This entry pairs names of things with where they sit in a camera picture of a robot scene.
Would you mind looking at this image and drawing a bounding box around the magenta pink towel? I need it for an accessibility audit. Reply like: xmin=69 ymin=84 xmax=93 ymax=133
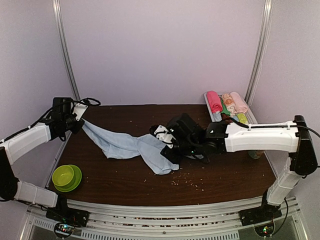
xmin=206 ymin=90 xmax=223 ymax=113

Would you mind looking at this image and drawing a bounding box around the light blue towel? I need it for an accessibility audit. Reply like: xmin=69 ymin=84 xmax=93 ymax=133
xmin=82 ymin=120 xmax=180 ymax=175

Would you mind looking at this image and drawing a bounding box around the white plastic basket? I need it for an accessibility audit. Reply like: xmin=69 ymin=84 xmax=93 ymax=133
xmin=203 ymin=92 xmax=258 ymax=124

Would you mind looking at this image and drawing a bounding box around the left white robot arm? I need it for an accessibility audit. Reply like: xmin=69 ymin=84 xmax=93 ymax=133
xmin=0 ymin=115 xmax=84 ymax=222

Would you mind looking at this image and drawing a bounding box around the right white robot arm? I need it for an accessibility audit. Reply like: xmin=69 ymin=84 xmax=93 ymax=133
xmin=151 ymin=113 xmax=318 ymax=221

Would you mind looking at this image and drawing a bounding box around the dark red rolled towel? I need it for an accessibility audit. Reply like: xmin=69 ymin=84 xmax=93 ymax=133
xmin=221 ymin=113 xmax=238 ymax=124

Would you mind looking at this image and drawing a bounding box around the green rolled towel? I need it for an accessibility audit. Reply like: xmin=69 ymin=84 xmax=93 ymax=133
xmin=220 ymin=98 xmax=231 ymax=116

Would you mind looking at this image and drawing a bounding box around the cartoon print rolled towel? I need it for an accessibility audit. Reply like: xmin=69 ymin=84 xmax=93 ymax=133
xmin=221 ymin=93 xmax=237 ymax=116

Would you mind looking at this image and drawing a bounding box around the yellow rolled towel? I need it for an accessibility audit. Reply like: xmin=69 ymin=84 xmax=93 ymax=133
xmin=236 ymin=113 xmax=249 ymax=124

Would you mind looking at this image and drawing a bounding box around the green bowl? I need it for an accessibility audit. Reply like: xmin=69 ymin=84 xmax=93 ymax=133
xmin=51 ymin=165 xmax=75 ymax=187

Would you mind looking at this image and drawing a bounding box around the light pink rolled towel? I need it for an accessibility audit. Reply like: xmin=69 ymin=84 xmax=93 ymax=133
xmin=230 ymin=92 xmax=248 ymax=114

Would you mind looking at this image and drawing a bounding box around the cream patterned mug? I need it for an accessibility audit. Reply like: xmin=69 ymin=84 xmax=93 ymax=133
xmin=248 ymin=150 xmax=265 ymax=160

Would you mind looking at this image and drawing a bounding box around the green plate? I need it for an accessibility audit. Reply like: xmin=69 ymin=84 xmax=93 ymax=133
xmin=53 ymin=164 xmax=82 ymax=193

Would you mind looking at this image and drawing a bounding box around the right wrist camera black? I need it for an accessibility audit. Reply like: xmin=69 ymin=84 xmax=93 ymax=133
xmin=166 ymin=113 xmax=203 ymax=140

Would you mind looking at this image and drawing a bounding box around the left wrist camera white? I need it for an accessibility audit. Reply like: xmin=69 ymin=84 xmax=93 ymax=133
xmin=72 ymin=103 xmax=88 ymax=122

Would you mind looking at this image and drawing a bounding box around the aluminium front rail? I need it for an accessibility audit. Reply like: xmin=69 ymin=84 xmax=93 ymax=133
xmin=18 ymin=197 xmax=308 ymax=240

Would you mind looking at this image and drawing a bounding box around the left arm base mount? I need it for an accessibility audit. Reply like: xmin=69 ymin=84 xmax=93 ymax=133
xmin=44 ymin=207 xmax=90 ymax=227

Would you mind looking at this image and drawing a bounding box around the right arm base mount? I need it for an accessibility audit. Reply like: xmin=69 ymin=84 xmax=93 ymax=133
xmin=238 ymin=204 xmax=282 ymax=226

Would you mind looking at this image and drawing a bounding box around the right aluminium post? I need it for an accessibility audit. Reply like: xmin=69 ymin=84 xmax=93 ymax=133
xmin=244 ymin=0 xmax=274 ymax=106

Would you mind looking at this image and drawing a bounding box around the aluminium post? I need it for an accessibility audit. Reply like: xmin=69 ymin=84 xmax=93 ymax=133
xmin=244 ymin=0 xmax=274 ymax=106
xmin=52 ymin=0 xmax=80 ymax=100

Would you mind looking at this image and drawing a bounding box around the left aluminium post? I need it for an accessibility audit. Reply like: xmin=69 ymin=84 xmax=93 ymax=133
xmin=52 ymin=0 xmax=80 ymax=100

